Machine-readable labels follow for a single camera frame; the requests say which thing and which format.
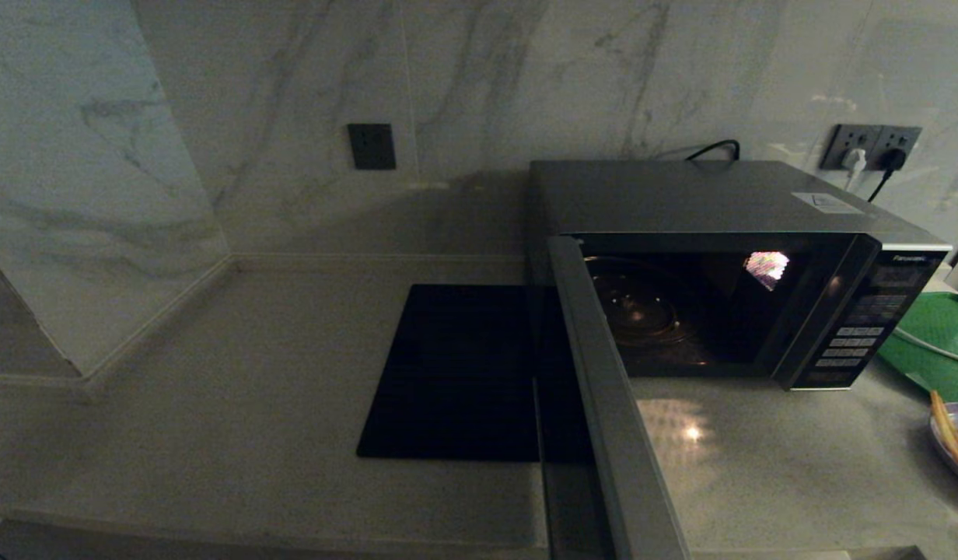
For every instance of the green plastic tray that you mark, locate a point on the green plastic tray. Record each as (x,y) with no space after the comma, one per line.
(942,323)

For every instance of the dark single wall socket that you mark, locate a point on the dark single wall socket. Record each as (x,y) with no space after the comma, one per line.
(372,147)

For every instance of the grey double wall socket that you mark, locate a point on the grey double wall socket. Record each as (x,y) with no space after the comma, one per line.
(871,138)

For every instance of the black square mat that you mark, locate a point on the black square mat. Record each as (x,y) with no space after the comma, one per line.
(456,373)

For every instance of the silver microwave oven body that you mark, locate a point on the silver microwave oven body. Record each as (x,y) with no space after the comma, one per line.
(681,194)

